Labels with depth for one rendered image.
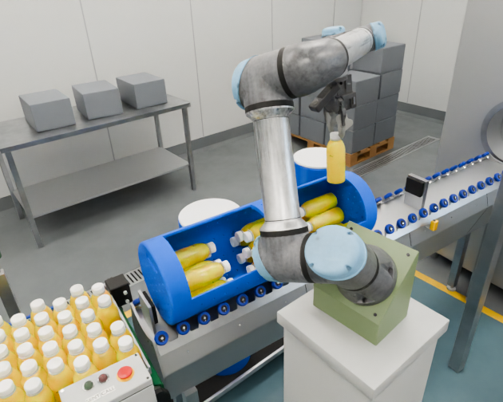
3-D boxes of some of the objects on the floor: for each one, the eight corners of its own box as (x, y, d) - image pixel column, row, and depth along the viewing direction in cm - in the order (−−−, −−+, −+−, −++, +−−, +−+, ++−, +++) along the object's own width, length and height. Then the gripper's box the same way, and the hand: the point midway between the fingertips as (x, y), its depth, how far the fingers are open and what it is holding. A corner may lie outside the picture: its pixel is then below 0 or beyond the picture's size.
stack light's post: (81, 459, 195) (4, 273, 141) (73, 464, 193) (-9, 277, 139) (79, 451, 198) (3, 267, 144) (70, 456, 196) (-10, 272, 142)
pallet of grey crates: (393, 147, 503) (407, 43, 445) (349, 167, 460) (359, 54, 402) (318, 124, 586) (322, 33, 527) (276, 139, 543) (275, 41, 484)
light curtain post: (464, 368, 230) (566, 41, 147) (457, 373, 227) (557, 43, 144) (453, 360, 235) (548, 39, 151) (447, 365, 232) (539, 41, 149)
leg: (457, 289, 285) (478, 210, 254) (452, 293, 282) (473, 213, 251) (449, 285, 289) (469, 206, 258) (444, 288, 286) (463, 209, 256)
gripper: (359, 73, 138) (362, 135, 147) (336, 72, 147) (339, 130, 156) (340, 80, 134) (344, 143, 143) (317, 77, 143) (322, 136, 153)
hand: (335, 135), depth 148 cm, fingers closed on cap, 4 cm apart
